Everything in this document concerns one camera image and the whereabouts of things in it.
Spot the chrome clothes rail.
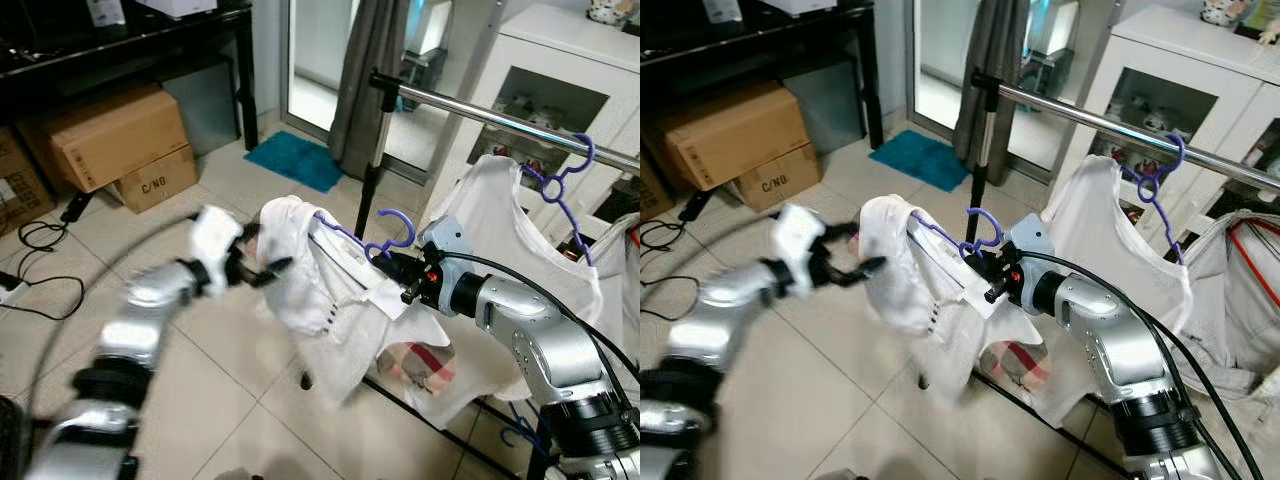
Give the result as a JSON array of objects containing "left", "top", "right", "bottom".
[
  {"left": 1000, "top": 82, "right": 1280, "bottom": 191},
  {"left": 395, "top": 82, "right": 641, "bottom": 173}
]

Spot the red plastic hanger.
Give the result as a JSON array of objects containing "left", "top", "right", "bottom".
[{"left": 1228, "top": 220, "right": 1280, "bottom": 306}]

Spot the black rack base bar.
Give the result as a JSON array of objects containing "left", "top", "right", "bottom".
[
  {"left": 362, "top": 375, "right": 546, "bottom": 480},
  {"left": 975, "top": 370, "right": 1131, "bottom": 479}
]

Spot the teal floor mat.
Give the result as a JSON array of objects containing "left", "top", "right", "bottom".
[
  {"left": 868, "top": 128, "right": 971, "bottom": 193},
  {"left": 243, "top": 130, "right": 346, "bottom": 194}
]

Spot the black clothes rack post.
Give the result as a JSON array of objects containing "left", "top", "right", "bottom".
[
  {"left": 352, "top": 68, "right": 401, "bottom": 241},
  {"left": 965, "top": 68, "right": 1001, "bottom": 246}
]

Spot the blue plastic hanger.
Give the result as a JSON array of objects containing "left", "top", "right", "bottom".
[{"left": 500, "top": 400, "right": 549, "bottom": 456}]

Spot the large brown cardboard box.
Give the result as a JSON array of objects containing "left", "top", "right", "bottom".
[
  {"left": 20, "top": 85, "right": 191, "bottom": 194},
  {"left": 655, "top": 80, "right": 816, "bottom": 191}
]

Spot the black floor cable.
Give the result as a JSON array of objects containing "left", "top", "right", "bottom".
[
  {"left": 0, "top": 220, "right": 86, "bottom": 321},
  {"left": 640, "top": 220, "right": 691, "bottom": 251}
]

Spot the glass sliding door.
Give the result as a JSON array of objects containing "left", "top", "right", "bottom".
[
  {"left": 905, "top": 0, "right": 1091, "bottom": 171},
  {"left": 280, "top": 0, "right": 501, "bottom": 186}
]

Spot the white shirt with plaid lining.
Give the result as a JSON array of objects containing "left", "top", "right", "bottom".
[
  {"left": 258, "top": 195, "right": 491, "bottom": 431},
  {"left": 860, "top": 195, "right": 1076, "bottom": 426}
]

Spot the white t-shirt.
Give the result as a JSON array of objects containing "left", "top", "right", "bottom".
[
  {"left": 420, "top": 153, "right": 607, "bottom": 336},
  {"left": 1040, "top": 153, "right": 1196, "bottom": 341}
]

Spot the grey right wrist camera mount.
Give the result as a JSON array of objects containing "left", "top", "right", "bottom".
[
  {"left": 1005, "top": 213, "right": 1056, "bottom": 271},
  {"left": 420, "top": 215, "right": 471, "bottom": 276}
]

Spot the printed brown cardboard box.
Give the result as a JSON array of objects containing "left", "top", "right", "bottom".
[
  {"left": 0, "top": 125, "right": 56, "bottom": 236},
  {"left": 640, "top": 130, "right": 676, "bottom": 223}
]

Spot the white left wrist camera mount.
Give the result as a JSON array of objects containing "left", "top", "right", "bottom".
[
  {"left": 775, "top": 205, "right": 829, "bottom": 291},
  {"left": 190, "top": 205, "right": 246, "bottom": 291}
]

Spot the purple plastic hanger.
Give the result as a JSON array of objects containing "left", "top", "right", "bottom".
[
  {"left": 520, "top": 132, "right": 597, "bottom": 266},
  {"left": 315, "top": 207, "right": 416, "bottom": 263},
  {"left": 1120, "top": 132, "right": 1187, "bottom": 266},
  {"left": 908, "top": 207, "right": 1004, "bottom": 261}
]

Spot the black desk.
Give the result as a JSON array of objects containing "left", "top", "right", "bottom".
[
  {"left": 640, "top": 0, "right": 884, "bottom": 149},
  {"left": 0, "top": 0, "right": 259, "bottom": 151}
]

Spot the grey panel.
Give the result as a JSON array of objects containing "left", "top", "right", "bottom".
[
  {"left": 785, "top": 60, "right": 866, "bottom": 151},
  {"left": 160, "top": 62, "right": 241, "bottom": 156}
]

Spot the grey curtain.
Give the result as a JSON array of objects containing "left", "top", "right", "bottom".
[
  {"left": 953, "top": 0, "right": 1036, "bottom": 161},
  {"left": 328, "top": 0, "right": 411, "bottom": 181}
]

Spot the white box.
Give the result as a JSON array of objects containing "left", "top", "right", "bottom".
[
  {"left": 135, "top": 0, "right": 218, "bottom": 19},
  {"left": 760, "top": 0, "right": 839, "bottom": 16}
]

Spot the small cardboard box marked C/NO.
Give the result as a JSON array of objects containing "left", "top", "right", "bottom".
[
  {"left": 108, "top": 145, "right": 199, "bottom": 214},
  {"left": 735, "top": 143, "right": 823, "bottom": 211}
]

